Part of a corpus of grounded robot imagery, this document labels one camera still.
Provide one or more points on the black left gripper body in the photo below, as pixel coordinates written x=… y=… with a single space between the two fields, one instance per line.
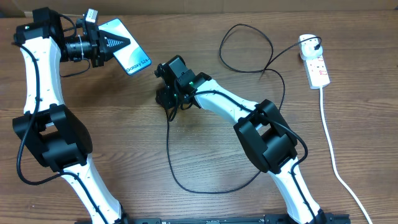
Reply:
x=97 y=56

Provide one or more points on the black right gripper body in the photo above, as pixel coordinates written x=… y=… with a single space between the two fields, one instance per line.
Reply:
x=171 y=98

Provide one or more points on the Galaxy S24 smartphone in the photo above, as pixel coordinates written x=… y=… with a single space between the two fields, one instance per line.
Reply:
x=132 y=58

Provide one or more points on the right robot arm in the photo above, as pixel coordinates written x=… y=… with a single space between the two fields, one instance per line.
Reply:
x=266 y=138

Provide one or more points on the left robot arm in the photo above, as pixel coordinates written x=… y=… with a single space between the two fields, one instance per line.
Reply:
x=55 y=137

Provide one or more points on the white charger plug adapter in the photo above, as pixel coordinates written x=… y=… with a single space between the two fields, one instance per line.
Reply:
x=310 y=47

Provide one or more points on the brown cardboard backdrop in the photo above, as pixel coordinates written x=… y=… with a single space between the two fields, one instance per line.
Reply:
x=21 y=8

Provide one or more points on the white power strip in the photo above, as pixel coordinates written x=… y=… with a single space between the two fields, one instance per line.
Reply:
x=317 y=73

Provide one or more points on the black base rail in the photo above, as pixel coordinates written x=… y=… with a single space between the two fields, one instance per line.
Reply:
x=266 y=219

